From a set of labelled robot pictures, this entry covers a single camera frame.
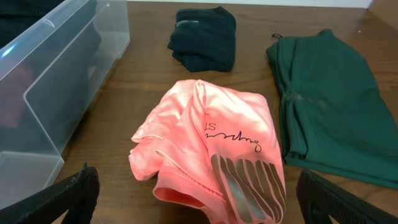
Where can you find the pink printed shirt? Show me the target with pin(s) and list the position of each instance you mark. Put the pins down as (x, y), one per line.
(214, 149)

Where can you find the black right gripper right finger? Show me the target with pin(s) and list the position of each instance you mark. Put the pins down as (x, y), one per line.
(321, 201)

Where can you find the small black folded garment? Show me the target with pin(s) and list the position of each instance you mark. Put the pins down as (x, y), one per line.
(204, 39)

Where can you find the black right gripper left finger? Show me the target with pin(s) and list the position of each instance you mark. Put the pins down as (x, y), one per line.
(75, 196)

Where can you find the dark green camisole top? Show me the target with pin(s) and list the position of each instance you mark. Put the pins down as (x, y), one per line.
(332, 116)

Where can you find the clear plastic storage bin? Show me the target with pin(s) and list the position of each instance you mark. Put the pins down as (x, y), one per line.
(24, 26)

